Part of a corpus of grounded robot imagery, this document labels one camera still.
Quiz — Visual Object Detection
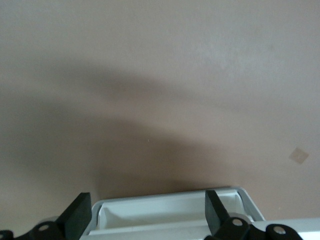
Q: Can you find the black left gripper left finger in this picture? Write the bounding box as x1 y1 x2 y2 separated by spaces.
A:
56 192 92 240

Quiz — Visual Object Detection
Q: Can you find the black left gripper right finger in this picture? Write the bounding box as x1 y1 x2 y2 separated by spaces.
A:
204 189 231 237

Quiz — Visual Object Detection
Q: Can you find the white plastic drawer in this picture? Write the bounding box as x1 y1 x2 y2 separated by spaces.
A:
91 185 266 232

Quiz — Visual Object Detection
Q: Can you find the white drawer cabinet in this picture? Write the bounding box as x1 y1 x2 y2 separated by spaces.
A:
86 216 320 240

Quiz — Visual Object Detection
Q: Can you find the brown tape patch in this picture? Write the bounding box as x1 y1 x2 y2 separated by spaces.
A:
287 146 310 166

